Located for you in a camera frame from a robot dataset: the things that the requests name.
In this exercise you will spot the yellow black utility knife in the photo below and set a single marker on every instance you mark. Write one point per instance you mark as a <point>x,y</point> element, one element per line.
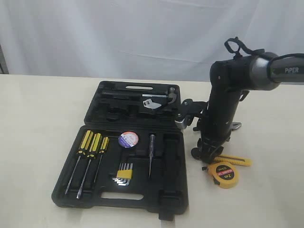
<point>239,161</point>

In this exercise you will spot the large yellow black screwdriver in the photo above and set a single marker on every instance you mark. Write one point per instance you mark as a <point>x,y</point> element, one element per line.
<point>82,148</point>

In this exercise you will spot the small yellow black screwdriver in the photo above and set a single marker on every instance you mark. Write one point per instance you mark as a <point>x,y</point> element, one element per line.
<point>103,149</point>

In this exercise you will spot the black plastic tool case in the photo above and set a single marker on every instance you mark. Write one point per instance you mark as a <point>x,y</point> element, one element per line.
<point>129,153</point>

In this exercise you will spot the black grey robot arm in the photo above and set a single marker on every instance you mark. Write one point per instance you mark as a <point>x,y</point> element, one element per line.
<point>231,81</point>

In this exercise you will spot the black PVC electrical tape roll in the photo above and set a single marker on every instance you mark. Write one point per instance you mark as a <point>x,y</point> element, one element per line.
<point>128,139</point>

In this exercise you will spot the white backdrop curtain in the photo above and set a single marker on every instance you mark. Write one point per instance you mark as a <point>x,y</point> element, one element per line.
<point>141,39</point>

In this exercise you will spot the hex key set yellow holder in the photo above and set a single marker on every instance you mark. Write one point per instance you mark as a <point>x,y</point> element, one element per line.
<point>124,174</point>

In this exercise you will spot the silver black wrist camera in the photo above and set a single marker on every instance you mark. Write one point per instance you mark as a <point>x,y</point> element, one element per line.
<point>187,111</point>

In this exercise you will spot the yellow tape measure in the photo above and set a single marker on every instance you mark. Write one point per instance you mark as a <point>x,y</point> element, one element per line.
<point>223,174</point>

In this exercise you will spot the silver claw hammer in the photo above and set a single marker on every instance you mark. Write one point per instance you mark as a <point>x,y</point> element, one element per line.
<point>171,97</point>

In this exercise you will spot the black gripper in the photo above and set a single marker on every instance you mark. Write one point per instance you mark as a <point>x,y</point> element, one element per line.
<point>209,148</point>

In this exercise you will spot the orange black handled pliers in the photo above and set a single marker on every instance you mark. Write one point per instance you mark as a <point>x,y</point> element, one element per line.
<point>234,126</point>

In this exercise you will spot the middle yellow black screwdriver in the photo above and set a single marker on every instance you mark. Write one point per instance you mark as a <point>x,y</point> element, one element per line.
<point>91,156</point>

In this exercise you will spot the silver adjustable wrench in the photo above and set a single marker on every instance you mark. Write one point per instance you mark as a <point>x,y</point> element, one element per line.
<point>150,104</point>

